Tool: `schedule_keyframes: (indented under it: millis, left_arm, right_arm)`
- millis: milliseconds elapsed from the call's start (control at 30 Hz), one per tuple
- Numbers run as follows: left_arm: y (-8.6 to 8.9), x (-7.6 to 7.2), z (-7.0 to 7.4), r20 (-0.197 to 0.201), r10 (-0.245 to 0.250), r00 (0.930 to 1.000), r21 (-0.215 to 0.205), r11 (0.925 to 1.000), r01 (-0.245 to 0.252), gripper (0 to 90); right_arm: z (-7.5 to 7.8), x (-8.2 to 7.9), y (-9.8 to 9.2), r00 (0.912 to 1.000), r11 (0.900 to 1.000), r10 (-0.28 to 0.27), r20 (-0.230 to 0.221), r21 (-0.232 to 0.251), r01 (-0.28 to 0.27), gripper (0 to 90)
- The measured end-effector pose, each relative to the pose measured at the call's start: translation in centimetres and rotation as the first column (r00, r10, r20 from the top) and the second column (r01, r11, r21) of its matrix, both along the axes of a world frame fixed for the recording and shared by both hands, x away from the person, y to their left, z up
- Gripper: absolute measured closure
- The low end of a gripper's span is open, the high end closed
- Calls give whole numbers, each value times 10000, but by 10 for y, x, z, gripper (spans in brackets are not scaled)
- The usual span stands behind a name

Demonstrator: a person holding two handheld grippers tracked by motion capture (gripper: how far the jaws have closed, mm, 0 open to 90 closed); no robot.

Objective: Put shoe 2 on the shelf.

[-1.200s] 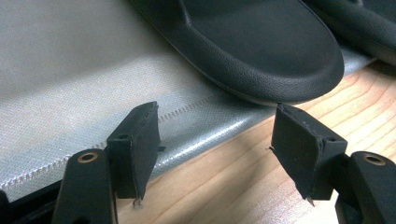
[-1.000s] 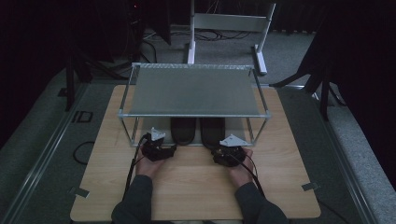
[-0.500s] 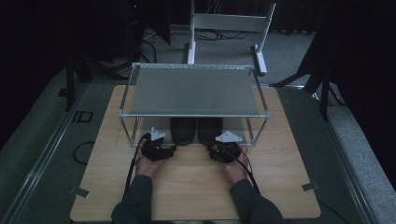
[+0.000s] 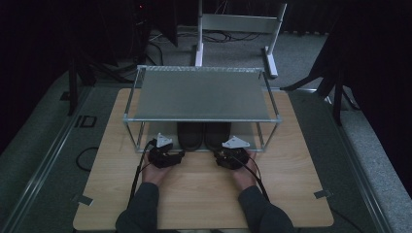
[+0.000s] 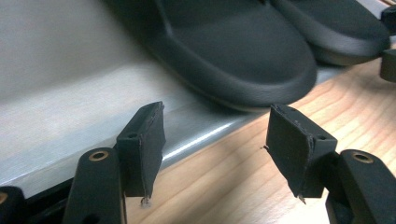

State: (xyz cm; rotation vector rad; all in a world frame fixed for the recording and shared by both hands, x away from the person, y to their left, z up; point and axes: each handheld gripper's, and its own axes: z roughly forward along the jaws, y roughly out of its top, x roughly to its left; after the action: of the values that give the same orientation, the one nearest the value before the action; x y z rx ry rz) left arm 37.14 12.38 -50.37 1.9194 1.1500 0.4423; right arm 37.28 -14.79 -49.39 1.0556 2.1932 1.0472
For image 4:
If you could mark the black slipper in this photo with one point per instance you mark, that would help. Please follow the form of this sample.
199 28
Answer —
216 137
190 137

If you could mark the white metal stand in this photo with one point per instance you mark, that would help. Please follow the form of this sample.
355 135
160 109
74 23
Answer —
239 22

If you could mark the metal shoe rack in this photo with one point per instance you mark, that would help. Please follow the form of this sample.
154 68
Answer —
202 95

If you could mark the black tripod stand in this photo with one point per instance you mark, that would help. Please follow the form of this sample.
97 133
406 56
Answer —
336 97
73 87

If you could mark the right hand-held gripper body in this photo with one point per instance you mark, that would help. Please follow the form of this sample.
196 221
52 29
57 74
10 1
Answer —
236 155

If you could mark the black floor socket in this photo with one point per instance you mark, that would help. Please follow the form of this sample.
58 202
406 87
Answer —
86 121

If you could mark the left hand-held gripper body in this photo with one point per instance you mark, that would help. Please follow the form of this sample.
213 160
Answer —
160 155

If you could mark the person's left hand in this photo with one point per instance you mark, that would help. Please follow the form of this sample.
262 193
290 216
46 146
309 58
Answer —
155 174

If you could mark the person's right hand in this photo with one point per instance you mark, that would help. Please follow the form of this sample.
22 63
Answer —
243 176

